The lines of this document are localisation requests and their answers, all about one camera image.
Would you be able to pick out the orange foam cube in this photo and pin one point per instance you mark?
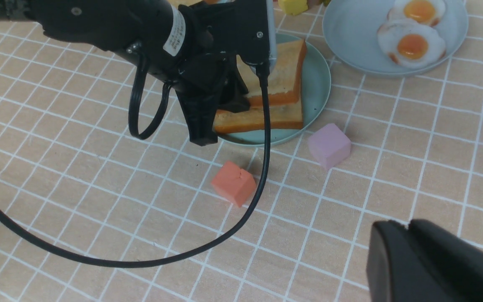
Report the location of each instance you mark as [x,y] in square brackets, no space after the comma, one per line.
[234,184]

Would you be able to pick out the teal centre plate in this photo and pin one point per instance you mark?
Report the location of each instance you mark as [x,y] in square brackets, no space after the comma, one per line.
[315,91]

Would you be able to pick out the front right fried egg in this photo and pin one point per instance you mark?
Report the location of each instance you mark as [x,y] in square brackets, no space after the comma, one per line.
[410,44]

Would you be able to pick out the grey-blue egg plate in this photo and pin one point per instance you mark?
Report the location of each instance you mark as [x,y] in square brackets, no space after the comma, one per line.
[350,30]

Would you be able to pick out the pink foam cube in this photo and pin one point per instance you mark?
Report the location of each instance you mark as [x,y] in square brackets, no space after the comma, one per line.
[329,146]

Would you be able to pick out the yellow foam cube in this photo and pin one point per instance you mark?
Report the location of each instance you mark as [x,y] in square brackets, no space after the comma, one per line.
[293,7]

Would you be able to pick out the back fried egg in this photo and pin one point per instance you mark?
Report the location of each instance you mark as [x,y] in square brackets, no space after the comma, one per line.
[426,12]

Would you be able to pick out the toast slice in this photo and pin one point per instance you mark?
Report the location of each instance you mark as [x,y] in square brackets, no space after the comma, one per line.
[289,116]
[284,82]

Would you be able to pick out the fried egg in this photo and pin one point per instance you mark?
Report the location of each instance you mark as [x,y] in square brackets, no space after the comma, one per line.
[426,12]
[410,44]

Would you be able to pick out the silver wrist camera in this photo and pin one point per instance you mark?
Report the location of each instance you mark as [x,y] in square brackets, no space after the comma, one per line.
[263,43]

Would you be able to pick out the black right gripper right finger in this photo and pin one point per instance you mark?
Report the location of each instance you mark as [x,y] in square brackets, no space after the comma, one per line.
[456,264]

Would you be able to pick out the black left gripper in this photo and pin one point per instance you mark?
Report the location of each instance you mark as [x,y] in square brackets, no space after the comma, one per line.
[204,40]

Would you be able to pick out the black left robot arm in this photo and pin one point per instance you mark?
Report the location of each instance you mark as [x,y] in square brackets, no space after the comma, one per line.
[128,28]

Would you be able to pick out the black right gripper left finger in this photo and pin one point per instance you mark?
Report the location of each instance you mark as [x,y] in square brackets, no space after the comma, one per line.
[394,271]

